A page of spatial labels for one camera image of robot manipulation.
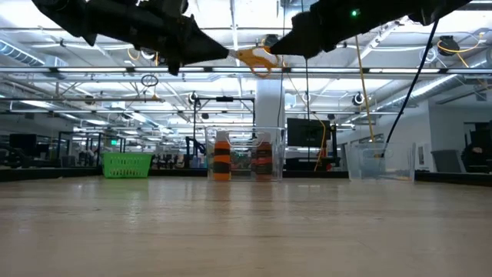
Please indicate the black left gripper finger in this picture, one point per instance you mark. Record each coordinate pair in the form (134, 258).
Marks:
(200, 36)
(192, 55)

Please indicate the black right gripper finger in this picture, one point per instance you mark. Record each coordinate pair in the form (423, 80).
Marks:
(296, 42)

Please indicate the orange scissors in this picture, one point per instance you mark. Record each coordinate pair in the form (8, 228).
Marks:
(251, 57)

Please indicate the orange paint bottle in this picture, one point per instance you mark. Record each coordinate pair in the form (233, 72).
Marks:
(222, 175)

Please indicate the brown paint bottle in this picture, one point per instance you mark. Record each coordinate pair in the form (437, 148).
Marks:
(264, 161)

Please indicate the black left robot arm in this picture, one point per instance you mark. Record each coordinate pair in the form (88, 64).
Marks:
(96, 19)

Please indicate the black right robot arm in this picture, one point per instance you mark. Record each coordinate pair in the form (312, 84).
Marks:
(384, 15)

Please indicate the clear plastic bin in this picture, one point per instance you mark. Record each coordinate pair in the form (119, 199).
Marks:
(246, 134)
(399, 165)

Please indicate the green plastic basket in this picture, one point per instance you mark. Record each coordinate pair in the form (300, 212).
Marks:
(127, 165)

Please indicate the grey container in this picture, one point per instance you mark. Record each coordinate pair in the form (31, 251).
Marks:
(447, 161)

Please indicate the black workstation equipment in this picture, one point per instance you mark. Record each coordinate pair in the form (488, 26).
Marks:
(478, 154)

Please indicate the black gantry frame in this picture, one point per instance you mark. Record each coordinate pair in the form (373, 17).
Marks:
(225, 99)

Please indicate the black wall screen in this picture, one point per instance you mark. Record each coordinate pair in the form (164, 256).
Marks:
(307, 132)

